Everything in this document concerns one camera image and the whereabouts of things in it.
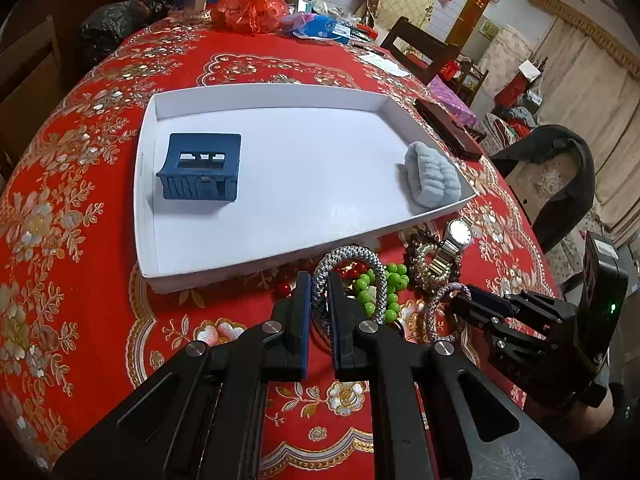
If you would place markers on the floral cushioned chair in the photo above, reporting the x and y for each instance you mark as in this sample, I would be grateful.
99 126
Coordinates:
545 185

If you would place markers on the dark grey garment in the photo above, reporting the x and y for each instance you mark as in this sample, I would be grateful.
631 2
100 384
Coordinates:
582 170

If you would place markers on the floral furniture cover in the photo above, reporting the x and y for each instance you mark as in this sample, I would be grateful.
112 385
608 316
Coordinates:
400 5

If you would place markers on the blue hair claw clip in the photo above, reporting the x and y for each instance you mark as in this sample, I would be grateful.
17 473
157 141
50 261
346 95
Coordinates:
200 187

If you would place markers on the red plastic bag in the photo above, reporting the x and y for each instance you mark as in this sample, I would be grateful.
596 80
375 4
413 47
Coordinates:
250 10

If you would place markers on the black plastic bag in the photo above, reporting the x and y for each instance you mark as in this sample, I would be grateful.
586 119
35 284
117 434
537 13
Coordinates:
120 20

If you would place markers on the blue plastic packet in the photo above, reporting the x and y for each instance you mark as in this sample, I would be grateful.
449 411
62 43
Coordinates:
320 27

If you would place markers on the gold wrist watch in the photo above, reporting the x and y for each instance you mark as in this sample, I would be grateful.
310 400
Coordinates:
457 232

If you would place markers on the beige curtain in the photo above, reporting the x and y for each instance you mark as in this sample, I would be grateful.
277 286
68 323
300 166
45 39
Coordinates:
590 85

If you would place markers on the light blue fluffy scrunchie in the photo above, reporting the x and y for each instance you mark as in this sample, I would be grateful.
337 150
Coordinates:
430 175

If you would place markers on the person's right forearm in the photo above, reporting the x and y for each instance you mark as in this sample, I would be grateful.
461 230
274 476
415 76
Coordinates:
597 417

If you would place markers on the dark brown wallet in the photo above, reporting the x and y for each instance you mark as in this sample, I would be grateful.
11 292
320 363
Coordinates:
447 127

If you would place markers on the dark wooden chair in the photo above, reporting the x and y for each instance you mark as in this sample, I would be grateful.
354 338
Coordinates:
425 45

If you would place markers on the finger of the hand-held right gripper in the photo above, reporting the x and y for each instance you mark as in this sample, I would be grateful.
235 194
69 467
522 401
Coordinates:
470 312
492 301

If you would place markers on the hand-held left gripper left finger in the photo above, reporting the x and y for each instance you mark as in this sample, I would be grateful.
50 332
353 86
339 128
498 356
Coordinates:
303 330

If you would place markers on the white paper sheet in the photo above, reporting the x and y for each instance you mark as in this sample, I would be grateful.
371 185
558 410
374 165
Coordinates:
382 64

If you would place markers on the purple cloth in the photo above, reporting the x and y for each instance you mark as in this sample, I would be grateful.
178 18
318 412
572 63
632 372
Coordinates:
452 100

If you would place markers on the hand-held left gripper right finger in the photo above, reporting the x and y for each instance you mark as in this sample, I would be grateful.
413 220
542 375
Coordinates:
336 330

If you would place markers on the white cardboard tray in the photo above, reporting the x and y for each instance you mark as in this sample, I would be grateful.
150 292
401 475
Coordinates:
300 175

